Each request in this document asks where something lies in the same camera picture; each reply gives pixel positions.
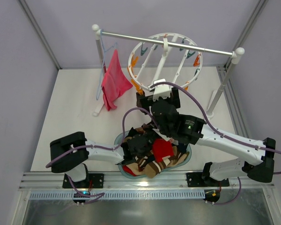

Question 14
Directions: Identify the red sock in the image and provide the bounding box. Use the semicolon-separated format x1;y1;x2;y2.
152;139;174;162

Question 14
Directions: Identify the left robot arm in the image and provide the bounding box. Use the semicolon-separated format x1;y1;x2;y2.
46;131;156;188

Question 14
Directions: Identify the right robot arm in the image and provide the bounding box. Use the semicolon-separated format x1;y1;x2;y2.
136;88;276;185

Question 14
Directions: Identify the white round sock hanger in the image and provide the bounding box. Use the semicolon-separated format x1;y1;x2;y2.
127;33;203;95

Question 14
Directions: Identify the white clothes rack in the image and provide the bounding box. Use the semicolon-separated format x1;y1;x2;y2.
91;24;245;118

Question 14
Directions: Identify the teal laundry basket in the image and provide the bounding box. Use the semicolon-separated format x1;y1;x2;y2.
118;137;192;179

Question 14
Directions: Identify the pink cloth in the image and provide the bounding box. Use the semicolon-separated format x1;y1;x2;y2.
101;50;133;111

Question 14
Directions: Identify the brown striped sock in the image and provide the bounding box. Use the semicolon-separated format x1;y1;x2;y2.
143;154;187;178

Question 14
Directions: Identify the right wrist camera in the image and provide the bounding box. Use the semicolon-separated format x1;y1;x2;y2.
153;84;171;101

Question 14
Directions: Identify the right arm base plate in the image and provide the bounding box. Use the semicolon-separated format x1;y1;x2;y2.
186;172;230;188

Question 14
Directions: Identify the blue wire hanger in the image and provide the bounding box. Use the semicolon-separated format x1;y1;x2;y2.
96;29;118;101

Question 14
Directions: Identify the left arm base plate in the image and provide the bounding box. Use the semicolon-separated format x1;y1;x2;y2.
62;173;104;189

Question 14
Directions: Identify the aluminium rail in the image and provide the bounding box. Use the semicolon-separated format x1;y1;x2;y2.
19;171;274;191

